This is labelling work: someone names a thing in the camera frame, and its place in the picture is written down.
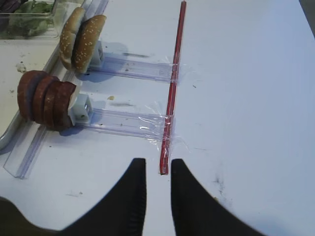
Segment white pusher block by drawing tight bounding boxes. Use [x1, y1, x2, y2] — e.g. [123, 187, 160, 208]
[68, 93, 93, 126]
[90, 41, 103, 66]

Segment right sesame bun top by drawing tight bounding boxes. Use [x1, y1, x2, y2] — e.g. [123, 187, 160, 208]
[72, 15, 107, 74]

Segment metal baking tray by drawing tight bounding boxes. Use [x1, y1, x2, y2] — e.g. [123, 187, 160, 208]
[0, 0, 84, 151]

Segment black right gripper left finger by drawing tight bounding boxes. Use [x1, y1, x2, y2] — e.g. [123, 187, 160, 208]
[0, 158, 148, 236]

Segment red plastic strip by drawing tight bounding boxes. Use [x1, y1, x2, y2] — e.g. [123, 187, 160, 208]
[159, 0, 187, 175]

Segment white pusher block lower right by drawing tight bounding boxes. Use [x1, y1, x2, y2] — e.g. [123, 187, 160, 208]
[68, 93, 93, 126]

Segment white pusher block upper right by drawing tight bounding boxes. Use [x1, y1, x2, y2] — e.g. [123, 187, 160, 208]
[90, 41, 103, 66]

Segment purple cabbage leaves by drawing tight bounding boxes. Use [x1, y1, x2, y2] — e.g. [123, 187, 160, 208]
[0, 0, 22, 32]

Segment sesame bun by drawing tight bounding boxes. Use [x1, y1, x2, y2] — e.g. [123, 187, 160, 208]
[59, 7, 85, 70]
[72, 15, 107, 74]

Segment clear long rail right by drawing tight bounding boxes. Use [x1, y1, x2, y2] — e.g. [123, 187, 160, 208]
[3, 0, 109, 179]

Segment green lettuce in box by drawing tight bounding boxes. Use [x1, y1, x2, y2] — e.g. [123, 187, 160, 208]
[0, 0, 55, 38]

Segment left sesame bun top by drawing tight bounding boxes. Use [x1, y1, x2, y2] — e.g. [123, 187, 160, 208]
[59, 7, 85, 70]

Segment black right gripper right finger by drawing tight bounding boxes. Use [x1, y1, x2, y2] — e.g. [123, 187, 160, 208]
[171, 159, 263, 236]

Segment clear plastic box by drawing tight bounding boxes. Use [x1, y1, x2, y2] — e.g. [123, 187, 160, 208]
[0, 0, 87, 40]

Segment clear lower right track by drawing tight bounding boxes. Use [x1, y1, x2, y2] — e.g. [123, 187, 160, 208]
[75, 109, 173, 141]

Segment clear upper right track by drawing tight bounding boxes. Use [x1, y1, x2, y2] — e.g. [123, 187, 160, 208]
[87, 57, 178, 83]

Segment clear track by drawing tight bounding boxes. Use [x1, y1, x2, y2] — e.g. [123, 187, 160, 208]
[75, 109, 173, 141]
[87, 57, 178, 83]

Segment meat patty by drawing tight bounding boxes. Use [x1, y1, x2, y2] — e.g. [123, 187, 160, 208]
[43, 81, 62, 129]
[32, 75, 59, 124]
[53, 82, 76, 131]
[17, 70, 48, 120]

